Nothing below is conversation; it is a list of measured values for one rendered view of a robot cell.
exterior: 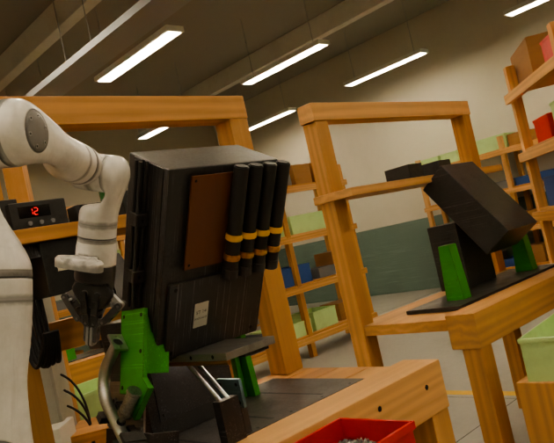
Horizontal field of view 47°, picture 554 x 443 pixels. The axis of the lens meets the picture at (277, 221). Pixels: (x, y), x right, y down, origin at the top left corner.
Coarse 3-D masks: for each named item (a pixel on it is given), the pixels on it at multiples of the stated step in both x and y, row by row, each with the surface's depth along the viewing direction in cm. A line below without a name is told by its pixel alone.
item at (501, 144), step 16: (480, 144) 976; (496, 144) 959; (512, 144) 944; (432, 160) 1041; (480, 160) 970; (512, 176) 949; (544, 176) 913; (512, 192) 942; (528, 192) 976; (432, 208) 1041; (528, 208) 975; (432, 224) 1050; (512, 256) 1004; (544, 256) 932
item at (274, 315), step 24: (240, 120) 243; (240, 144) 241; (0, 192) 178; (264, 288) 239; (264, 312) 240; (288, 312) 242; (264, 336) 242; (288, 336) 240; (288, 360) 238; (48, 432) 176
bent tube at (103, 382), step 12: (108, 336) 163; (120, 336) 165; (108, 348) 164; (120, 348) 161; (108, 360) 164; (108, 372) 165; (108, 384) 165; (108, 396) 164; (108, 408) 161; (108, 420) 159
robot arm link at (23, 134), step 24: (0, 120) 82; (24, 120) 83; (48, 120) 90; (0, 144) 82; (24, 144) 83; (48, 144) 89; (72, 144) 98; (48, 168) 99; (72, 168) 100; (96, 168) 108
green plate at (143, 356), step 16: (128, 320) 164; (144, 320) 159; (128, 336) 163; (144, 336) 158; (128, 352) 162; (144, 352) 157; (160, 352) 162; (128, 368) 162; (144, 368) 157; (160, 368) 161; (128, 384) 161
